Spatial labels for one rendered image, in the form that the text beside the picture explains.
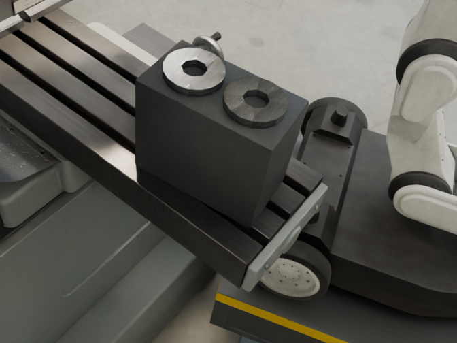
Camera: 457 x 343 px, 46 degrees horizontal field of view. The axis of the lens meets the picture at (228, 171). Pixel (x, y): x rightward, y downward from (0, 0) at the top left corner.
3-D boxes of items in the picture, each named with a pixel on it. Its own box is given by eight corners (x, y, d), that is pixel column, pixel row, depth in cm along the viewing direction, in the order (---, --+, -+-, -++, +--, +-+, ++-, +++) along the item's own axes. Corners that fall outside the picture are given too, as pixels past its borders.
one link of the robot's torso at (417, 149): (452, 172, 141) (483, 5, 108) (447, 232, 128) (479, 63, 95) (390, 165, 146) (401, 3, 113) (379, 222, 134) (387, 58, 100)
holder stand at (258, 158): (175, 122, 97) (182, 30, 81) (283, 180, 92) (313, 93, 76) (134, 165, 90) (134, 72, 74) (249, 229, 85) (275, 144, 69)
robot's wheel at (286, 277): (320, 294, 140) (343, 254, 125) (315, 310, 137) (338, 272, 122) (247, 267, 142) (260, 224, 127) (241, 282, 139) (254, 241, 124)
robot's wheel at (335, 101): (356, 153, 173) (377, 108, 158) (353, 164, 170) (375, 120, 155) (296, 133, 176) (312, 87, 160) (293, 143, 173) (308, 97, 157)
